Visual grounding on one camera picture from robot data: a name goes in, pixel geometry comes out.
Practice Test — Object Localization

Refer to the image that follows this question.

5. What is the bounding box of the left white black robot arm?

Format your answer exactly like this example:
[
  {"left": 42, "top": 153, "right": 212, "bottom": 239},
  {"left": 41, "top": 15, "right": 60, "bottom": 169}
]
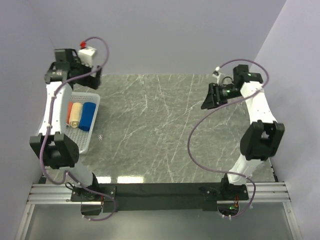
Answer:
[{"left": 29, "top": 46, "right": 103, "bottom": 201}]

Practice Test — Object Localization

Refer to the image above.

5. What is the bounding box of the brown orange bear towel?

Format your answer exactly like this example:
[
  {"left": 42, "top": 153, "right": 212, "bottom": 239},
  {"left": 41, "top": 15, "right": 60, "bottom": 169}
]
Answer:
[{"left": 66, "top": 101, "right": 74, "bottom": 126}]

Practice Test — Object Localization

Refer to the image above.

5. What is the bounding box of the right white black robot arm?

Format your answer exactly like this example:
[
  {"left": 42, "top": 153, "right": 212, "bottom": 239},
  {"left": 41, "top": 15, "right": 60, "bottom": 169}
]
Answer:
[{"left": 201, "top": 64, "right": 285, "bottom": 200}]

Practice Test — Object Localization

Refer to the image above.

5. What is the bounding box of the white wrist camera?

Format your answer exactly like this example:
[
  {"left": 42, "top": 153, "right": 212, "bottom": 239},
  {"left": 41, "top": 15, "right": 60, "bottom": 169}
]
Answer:
[
  {"left": 212, "top": 66, "right": 223, "bottom": 85},
  {"left": 77, "top": 41, "right": 97, "bottom": 67}
]

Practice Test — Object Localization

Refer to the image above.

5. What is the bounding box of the white plastic basket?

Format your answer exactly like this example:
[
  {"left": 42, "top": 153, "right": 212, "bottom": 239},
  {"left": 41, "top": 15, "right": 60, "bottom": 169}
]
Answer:
[{"left": 65, "top": 92, "right": 101, "bottom": 154}]

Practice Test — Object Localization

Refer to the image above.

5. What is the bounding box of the aluminium rail frame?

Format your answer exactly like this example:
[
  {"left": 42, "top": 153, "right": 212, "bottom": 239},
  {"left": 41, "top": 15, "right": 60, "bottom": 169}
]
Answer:
[{"left": 16, "top": 176, "right": 291, "bottom": 240}]

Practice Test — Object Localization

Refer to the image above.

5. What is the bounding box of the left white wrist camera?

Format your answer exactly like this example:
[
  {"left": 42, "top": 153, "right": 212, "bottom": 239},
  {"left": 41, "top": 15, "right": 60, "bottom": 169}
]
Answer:
[{"left": 77, "top": 41, "right": 97, "bottom": 67}]

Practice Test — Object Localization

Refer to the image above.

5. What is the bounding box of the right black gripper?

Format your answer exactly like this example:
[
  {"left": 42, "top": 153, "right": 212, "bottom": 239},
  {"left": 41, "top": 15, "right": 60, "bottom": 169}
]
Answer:
[{"left": 200, "top": 83, "right": 242, "bottom": 110}]

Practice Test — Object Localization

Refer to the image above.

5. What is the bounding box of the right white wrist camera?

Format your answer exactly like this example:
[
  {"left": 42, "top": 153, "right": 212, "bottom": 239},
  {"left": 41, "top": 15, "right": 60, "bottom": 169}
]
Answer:
[{"left": 212, "top": 66, "right": 223, "bottom": 85}]

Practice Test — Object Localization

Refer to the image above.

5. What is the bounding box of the rolled beige towel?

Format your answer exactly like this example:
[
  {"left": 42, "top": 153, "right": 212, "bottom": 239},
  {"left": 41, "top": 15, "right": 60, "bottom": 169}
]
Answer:
[{"left": 68, "top": 102, "right": 83, "bottom": 128}]

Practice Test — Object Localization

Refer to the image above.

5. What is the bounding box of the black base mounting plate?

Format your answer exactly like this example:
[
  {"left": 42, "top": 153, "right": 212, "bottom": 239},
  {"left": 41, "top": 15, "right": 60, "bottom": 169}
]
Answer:
[{"left": 70, "top": 182, "right": 249, "bottom": 216}]

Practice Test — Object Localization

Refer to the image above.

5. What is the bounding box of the rolled blue towel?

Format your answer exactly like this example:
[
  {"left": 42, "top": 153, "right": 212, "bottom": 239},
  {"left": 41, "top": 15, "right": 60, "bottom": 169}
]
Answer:
[{"left": 78, "top": 102, "right": 96, "bottom": 132}]

